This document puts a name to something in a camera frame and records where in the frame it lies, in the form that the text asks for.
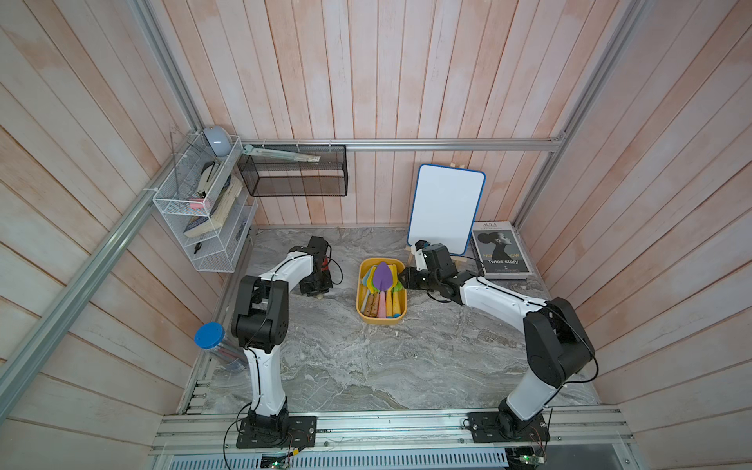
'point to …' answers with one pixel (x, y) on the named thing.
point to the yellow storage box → (362, 291)
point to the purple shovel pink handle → (383, 281)
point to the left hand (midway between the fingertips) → (322, 292)
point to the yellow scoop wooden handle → (368, 305)
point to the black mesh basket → (265, 176)
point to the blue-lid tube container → (211, 336)
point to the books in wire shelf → (212, 219)
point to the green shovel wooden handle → (398, 288)
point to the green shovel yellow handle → (369, 280)
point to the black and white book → (499, 252)
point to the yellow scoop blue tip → (397, 295)
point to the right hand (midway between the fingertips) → (400, 275)
